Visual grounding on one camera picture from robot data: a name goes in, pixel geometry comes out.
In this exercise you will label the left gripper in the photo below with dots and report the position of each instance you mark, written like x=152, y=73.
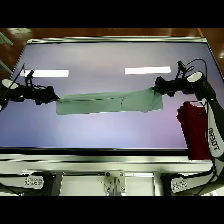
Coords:
x=45, y=95

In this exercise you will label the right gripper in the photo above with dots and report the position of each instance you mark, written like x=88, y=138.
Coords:
x=166, y=86

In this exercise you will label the grey-green T-shirt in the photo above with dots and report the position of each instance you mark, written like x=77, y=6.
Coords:
x=106, y=102

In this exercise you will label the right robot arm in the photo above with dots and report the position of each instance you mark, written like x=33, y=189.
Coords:
x=213, y=126

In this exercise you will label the red garment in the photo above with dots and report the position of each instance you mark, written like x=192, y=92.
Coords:
x=195, y=130

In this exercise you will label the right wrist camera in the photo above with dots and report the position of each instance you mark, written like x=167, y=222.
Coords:
x=180, y=70

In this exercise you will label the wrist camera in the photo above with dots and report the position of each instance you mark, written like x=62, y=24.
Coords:
x=29, y=77
x=180, y=70

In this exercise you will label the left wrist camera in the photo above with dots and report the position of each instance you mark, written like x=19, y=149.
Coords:
x=29, y=77

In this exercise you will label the silver frame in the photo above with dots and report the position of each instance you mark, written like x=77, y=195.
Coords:
x=100, y=163

